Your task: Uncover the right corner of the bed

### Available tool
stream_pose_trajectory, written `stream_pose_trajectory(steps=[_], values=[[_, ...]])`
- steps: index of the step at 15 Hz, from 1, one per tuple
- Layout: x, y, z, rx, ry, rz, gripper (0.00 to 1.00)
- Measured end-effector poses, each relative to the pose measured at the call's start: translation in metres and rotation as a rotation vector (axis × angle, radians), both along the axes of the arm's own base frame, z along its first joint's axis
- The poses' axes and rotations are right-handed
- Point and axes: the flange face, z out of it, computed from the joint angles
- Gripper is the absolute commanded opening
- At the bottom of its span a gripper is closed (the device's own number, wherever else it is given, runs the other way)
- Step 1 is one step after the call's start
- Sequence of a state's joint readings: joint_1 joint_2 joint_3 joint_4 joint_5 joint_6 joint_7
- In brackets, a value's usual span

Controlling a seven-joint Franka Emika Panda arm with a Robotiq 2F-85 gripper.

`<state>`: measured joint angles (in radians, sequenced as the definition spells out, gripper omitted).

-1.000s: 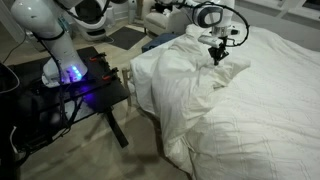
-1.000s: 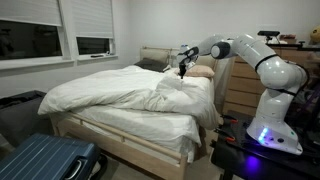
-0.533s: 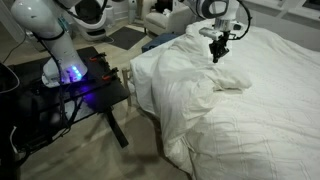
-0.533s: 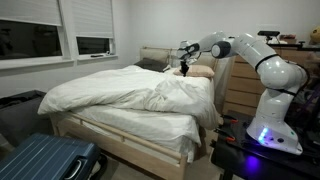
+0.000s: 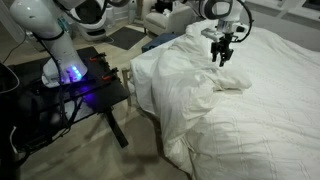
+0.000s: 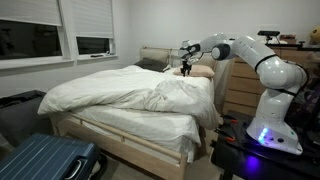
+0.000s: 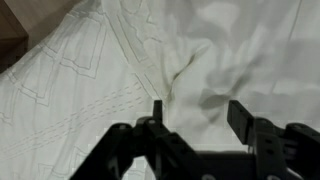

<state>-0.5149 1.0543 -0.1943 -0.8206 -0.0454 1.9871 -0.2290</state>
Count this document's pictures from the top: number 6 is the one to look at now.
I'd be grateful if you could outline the large white window blind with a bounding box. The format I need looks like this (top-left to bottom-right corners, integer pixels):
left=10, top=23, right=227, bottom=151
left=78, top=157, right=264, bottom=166
left=0, top=0, right=64, bottom=27

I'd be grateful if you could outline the black robot table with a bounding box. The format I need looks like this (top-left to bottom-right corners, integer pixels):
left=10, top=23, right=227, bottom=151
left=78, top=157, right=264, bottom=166
left=210, top=109, right=320, bottom=180

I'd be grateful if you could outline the black camera on stand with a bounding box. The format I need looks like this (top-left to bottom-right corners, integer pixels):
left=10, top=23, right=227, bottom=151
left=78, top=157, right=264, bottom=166
left=257, top=30, right=281, bottom=46

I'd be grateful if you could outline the large dark window pane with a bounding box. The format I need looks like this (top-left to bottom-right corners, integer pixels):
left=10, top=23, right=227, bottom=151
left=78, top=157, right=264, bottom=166
left=0, top=19, right=64, bottom=61

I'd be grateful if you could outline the small white window blind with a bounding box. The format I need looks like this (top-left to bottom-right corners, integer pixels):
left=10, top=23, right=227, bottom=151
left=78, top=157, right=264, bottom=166
left=71, top=0, right=115, bottom=39

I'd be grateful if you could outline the beige cushioned headboard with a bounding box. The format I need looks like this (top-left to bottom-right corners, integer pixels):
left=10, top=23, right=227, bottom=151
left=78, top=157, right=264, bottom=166
left=139, top=46, right=222, bottom=69

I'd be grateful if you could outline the wooden chest of drawers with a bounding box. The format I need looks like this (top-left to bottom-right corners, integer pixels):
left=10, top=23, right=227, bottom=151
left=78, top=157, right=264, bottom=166
left=222, top=43, right=309, bottom=117

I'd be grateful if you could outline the blue hard-shell suitcase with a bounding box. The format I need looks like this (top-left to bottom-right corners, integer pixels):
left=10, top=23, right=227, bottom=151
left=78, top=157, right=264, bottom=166
left=0, top=133, right=109, bottom=180

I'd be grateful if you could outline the pink ribbed pillow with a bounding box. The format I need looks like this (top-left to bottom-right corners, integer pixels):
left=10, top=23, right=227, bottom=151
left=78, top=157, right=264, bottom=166
left=172, top=64, right=216, bottom=80

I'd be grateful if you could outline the white quilted duvet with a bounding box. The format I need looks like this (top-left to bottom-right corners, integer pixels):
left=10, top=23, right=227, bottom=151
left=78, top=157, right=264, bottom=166
left=37, top=64, right=221, bottom=131

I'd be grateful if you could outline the dark grey pillow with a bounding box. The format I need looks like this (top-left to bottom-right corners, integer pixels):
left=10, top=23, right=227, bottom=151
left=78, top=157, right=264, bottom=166
left=134, top=57, right=172, bottom=74

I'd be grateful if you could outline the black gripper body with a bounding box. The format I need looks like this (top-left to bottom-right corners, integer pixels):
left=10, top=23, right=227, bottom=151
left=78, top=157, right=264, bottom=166
left=181, top=59, right=192, bottom=71

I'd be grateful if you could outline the small dark window pane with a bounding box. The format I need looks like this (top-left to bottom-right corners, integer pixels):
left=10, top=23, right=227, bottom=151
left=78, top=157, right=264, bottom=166
left=76, top=36, right=112, bottom=56

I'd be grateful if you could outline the black clamp with orange handle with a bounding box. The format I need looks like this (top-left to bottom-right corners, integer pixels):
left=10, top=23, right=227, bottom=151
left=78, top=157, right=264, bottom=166
left=220, top=114, right=240, bottom=125
left=214, top=127, right=236, bottom=144

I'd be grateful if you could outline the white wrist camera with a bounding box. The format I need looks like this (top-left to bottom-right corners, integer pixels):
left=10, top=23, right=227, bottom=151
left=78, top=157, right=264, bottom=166
left=187, top=53, right=205, bottom=66

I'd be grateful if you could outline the white sheeted mattress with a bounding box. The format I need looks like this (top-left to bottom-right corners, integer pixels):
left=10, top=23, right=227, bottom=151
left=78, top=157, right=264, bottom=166
left=71, top=105, right=203, bottom=164

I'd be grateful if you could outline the dark grey open suitcase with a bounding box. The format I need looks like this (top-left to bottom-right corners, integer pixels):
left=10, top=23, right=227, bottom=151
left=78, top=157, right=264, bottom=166
left=0, top=89, right=54, bottom=148

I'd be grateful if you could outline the yellow plush toy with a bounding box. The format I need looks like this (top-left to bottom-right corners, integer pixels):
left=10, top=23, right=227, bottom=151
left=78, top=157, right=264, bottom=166
left=309, top=26, right=320, bottom=46

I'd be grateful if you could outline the light wooden bed frame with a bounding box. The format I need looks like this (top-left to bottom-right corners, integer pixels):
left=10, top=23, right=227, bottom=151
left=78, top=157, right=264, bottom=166
left=49, top=111, right=208, bottom=180

